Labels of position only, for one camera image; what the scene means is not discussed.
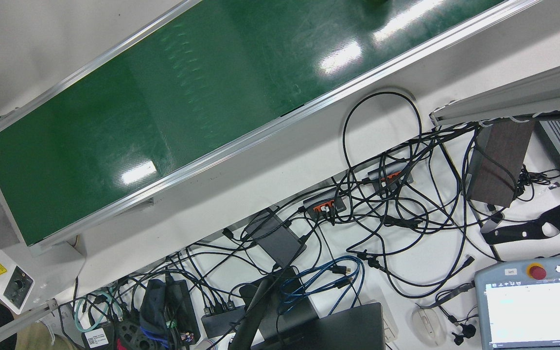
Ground black docking hub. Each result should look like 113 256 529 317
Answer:
201 300 247 339

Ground black cable tangle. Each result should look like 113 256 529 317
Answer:
163 122 560 312

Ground black earphones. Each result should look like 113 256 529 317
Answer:
448 315 477 347

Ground black desktop monitor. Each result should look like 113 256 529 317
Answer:
228 265 387 350

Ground white label tag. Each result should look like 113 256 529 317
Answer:
82 328 111 349

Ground aluminium frame bar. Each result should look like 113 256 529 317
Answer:
0 298 60 350

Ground black flat bracket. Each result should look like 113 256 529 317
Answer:
481 198 560 245

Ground black box green connector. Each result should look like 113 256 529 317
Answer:
139 277 202 348

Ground black perforated roll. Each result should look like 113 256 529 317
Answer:
114 318 152 350

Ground long looped black cable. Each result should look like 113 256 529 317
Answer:
342 91 423 195

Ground black hub orange ports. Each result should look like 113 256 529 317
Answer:
367 163 414 196
302 187 348 220

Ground white computer mouse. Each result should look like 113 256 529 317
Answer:
410 306 448 347

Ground aluminium profile post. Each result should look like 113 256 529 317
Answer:
430 54 560 128

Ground white conveyor control box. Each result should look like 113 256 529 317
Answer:
0 242 86 315

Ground dark brown wooden block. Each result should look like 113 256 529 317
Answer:
465 119 537 209

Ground green belt conveyor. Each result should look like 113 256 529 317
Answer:
0 0 545 257

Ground dark grey adapter box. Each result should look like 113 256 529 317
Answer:
248 211 308 269

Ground grey blue teach pendant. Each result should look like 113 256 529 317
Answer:
474 255 560 350

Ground blue cable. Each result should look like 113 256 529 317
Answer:
279 255 366 316

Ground white keyboard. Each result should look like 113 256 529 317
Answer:
358 287 400 343

